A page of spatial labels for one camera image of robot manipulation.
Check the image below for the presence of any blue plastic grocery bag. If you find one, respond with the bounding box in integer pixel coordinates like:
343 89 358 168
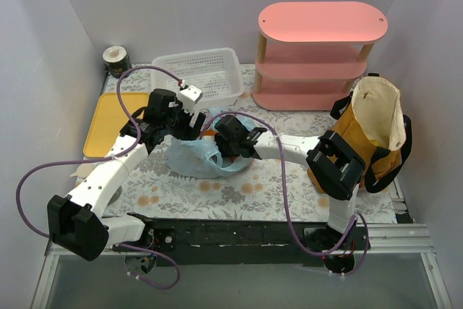
165 106 260 179

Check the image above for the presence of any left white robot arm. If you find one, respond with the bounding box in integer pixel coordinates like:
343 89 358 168
47 85 205 261

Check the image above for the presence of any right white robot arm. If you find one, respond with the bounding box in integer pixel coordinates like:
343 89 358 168
214 114 365 249

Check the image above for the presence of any white plastic basket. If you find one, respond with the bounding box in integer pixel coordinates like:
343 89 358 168
151 48 244 109

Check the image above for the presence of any yellow plastic tray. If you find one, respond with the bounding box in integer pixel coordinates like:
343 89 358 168
83 93 129 158

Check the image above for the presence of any floral table mat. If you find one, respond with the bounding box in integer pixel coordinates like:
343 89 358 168
104 64 397 224

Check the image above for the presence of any dark tape roll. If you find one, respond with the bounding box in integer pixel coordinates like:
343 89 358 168
102 46 132 78

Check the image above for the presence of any small beige wooden spoon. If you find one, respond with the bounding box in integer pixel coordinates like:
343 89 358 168
70 163 94 179

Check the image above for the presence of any pink three-tier shelf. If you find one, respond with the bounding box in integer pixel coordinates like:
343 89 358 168
252 1 388 111

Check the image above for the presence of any yellow canvas tote bag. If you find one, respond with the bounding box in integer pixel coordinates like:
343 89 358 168
330 73 412 193

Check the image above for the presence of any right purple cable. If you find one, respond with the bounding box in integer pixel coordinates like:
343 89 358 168
198 111 370 278

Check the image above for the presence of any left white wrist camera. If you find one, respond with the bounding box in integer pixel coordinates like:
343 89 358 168
177 85 203 114

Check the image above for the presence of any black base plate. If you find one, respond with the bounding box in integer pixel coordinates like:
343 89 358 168
112 219 371 267

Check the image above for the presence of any aluminium rail frame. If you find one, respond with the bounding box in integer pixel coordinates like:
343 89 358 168
32 224 451 308

